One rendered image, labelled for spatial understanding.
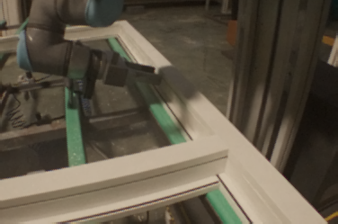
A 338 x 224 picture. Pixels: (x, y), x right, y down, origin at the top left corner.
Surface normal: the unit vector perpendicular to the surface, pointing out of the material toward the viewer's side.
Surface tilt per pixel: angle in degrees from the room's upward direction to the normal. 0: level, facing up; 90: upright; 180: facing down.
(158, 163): 0
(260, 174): 0
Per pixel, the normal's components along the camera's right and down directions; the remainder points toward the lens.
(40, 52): 0.44, 0.20
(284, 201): 0.00, -0.88
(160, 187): 0.34, 0.45
